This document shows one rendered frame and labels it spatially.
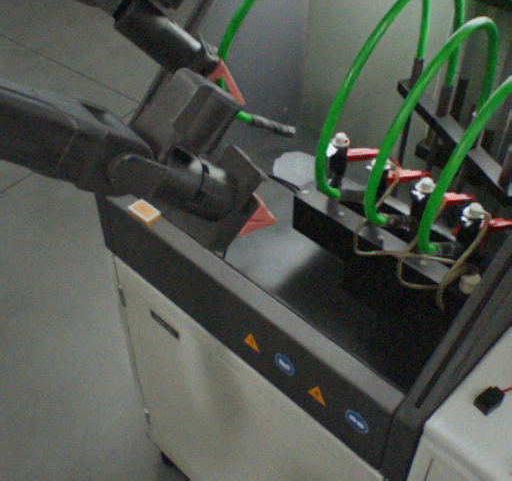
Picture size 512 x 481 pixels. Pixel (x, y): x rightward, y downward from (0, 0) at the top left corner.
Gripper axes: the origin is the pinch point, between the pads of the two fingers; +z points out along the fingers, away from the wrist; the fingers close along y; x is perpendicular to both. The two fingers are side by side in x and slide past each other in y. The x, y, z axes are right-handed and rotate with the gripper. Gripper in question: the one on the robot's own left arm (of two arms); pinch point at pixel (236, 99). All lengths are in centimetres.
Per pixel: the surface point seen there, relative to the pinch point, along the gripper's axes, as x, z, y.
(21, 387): 119, 34, 65
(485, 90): -24.7, 25.1, -6.1
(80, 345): 105, 45, 76
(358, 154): -5.1, 22.9, 2.7
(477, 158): -17.3, 33.0, -6.2
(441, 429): 9, 34, -38
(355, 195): -1.5, 21.2, -7.8
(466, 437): 7, 36, -40
